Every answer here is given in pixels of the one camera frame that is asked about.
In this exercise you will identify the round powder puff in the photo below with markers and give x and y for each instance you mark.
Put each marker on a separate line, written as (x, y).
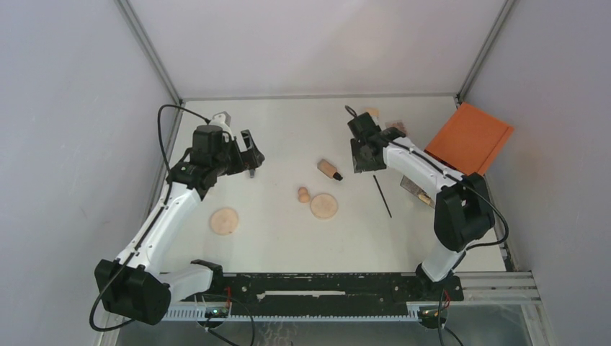
(324, 206)
(224, 221)

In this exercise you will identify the thin black eyeliner pencil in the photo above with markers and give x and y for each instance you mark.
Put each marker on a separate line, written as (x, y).
(382, 196)

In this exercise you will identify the orange clear drawer organizer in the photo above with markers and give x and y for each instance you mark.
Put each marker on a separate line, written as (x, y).
(470, 140)

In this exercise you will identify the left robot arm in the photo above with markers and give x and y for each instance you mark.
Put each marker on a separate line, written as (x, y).
(134, 287)

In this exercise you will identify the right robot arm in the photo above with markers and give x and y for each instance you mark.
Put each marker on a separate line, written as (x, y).
(463, 211)

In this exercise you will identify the beige makeup sponge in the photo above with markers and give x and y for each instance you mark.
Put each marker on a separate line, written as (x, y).
(303, 195)

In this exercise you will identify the beige foundation tube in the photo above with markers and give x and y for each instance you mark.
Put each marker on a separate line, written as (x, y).
(329, 170)

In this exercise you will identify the round beige powder jar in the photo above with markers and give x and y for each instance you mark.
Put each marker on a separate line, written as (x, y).
(374, 112)

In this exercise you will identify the clear blush palette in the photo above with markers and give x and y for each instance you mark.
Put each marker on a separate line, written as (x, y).
(398, 124)

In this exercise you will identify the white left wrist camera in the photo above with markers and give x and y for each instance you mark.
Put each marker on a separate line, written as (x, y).
(223, 120)

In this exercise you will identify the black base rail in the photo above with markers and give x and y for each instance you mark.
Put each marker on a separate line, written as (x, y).
(366, 294)

